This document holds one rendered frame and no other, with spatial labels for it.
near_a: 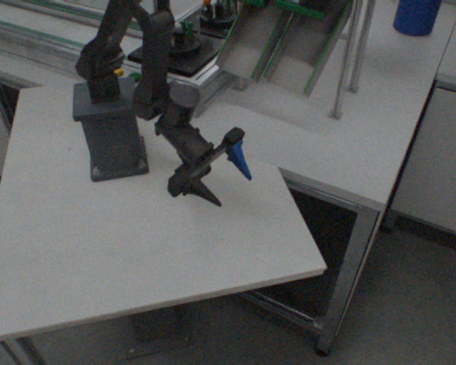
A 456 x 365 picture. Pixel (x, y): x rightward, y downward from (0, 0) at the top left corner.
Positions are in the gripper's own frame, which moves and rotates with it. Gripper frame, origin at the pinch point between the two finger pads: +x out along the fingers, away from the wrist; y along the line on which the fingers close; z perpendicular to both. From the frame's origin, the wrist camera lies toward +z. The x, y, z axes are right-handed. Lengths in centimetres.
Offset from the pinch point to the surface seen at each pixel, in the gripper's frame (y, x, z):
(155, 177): 2.7, -16.1, 25.7
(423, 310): -61, 82, 88
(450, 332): -59, 93, 82
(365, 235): -28.4, 31.6, 24.4
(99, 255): 25.9, -7.6, 17.1
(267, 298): -14, 32, 83
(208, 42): -45, -45, 36
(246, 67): -36.6, -23.7, 19.9
